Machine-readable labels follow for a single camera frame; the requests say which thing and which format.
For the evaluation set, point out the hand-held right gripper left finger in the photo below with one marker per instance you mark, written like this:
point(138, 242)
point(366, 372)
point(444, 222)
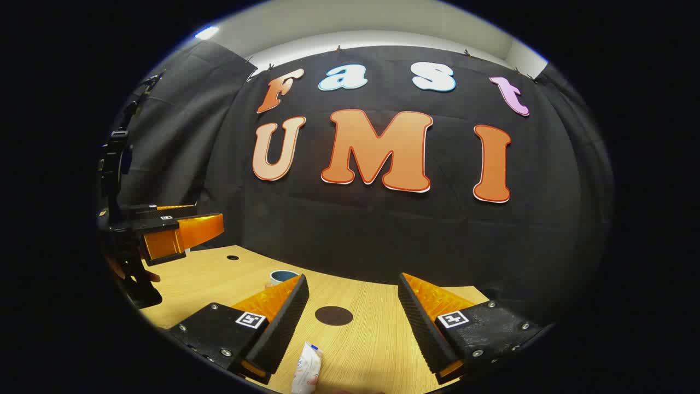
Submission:
point(284, 323)

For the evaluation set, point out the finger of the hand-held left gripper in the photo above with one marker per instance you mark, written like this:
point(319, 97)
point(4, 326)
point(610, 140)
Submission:
point(164, 210)
point(188, 232)

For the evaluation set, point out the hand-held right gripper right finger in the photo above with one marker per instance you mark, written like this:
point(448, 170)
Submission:
point(421, 323)

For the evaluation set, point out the blue and white cup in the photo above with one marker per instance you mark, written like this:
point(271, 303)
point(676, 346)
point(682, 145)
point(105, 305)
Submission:
point(283, 275)

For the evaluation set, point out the dark brown round coaster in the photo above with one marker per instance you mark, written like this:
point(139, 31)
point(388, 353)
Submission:
point(333, 316)

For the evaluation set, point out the white toothpaste tube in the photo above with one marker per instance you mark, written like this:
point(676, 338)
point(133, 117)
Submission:
point(307, 369)

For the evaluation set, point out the wooden desktop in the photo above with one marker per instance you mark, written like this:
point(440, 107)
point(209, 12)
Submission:
point(372, 350)

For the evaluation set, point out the dark grey side cloth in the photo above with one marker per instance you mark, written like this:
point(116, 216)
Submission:
point(180, 137)

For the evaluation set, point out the black backdrop cloth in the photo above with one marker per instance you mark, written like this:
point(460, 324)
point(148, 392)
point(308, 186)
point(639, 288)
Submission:
point(355, 235)

